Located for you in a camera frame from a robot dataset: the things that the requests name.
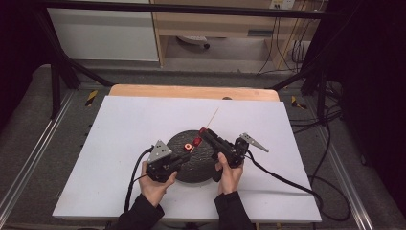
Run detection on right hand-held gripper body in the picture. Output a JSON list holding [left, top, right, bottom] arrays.
[[210, 131, 270, 183]]

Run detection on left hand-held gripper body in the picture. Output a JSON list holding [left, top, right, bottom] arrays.
[[146, 139, 180, 184]]

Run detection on black round plate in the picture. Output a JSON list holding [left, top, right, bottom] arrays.
[[165, 129, 224, 184]]

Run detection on thin wooden skewer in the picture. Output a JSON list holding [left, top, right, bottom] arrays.
[[190, 107, 220, 153]]

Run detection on person's left hand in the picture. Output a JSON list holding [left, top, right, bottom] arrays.
[[139, 160, 178, 208]]

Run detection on person's right hand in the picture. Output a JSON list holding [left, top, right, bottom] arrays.
[[214, 151, 245, 196]]

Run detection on wooden table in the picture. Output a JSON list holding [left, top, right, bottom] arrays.
[[108, 83, 281, 103]]

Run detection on white board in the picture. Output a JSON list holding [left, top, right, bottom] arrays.
[[52, 95, 323, 223]]

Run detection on yellow and black tape strip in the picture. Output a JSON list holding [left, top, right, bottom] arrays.
[[290, 95, 308, 110], [84, 89, 99, 107]]

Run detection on white chair base with caster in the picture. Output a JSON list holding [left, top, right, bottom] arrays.
[[175, 34, 211, 50]]

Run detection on black metal stand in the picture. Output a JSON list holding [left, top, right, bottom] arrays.
[[270, 18, 355, 124], [32, 6, 114, 120]]

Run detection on wooden desk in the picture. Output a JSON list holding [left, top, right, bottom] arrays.
[[149, 0, 322, 69]]

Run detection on white cabinet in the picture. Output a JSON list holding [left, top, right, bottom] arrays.
[[47, 0, 160, 62]]

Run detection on left hand-held gripper cable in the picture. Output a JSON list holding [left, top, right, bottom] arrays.
[[123, 146, 155, 214]]

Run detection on hand-held gripper cable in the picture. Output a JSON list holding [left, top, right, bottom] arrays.
[[244, 149, 352, 222], [123, 146, 155, 214]]

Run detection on right hand-held gripper cable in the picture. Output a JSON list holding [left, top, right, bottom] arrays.
[[244, 149, 352, 222]]

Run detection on black floor cables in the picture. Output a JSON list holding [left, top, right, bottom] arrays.
[[288, 80, 344, 135]]

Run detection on aluminium rail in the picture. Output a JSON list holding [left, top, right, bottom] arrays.
[[319, 126, 375, 230], [0, 91, 77, 219]]

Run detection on black hanging cables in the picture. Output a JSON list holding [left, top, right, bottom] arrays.
[[256, 12, 315, 77]]

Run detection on black metal frame bar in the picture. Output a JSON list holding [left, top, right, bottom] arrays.
[[32, 0, 341, 20]]

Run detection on white wall socket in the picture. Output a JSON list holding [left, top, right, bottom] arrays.
[[269, 0, 297, 11]]

